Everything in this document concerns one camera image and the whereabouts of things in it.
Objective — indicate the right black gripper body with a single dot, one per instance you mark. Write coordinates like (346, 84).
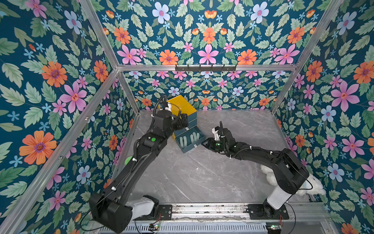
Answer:
(210, 143)

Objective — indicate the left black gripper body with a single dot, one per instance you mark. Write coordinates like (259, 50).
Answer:
(174, 126)

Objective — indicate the yellow drawer cabinet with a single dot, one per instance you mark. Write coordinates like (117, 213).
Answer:
(179, 103)

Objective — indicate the teal bottom drawer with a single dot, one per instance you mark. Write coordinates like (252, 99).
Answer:
(184, 132)

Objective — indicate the teal top drawer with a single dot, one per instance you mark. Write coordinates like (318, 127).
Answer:
(192, 116)

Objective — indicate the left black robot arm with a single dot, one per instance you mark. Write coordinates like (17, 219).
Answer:
(131, 172)

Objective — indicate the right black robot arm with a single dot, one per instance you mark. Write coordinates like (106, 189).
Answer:
(289, 172)

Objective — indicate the green lid small jar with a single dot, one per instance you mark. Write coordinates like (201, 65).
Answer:
(128, 160)

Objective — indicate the white plush toy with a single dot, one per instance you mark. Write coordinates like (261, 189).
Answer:
(311, 186)

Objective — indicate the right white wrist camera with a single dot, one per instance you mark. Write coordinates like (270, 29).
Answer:
(217, 133)

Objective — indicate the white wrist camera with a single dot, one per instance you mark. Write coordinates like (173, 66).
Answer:
(217, 133)
(167, 107)

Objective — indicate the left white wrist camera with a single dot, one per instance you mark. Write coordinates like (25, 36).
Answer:
(167, 107)

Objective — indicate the black hook rail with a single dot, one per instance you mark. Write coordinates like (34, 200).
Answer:
(202, 68)

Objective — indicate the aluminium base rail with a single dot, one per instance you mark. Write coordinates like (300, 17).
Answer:
(236, 212)

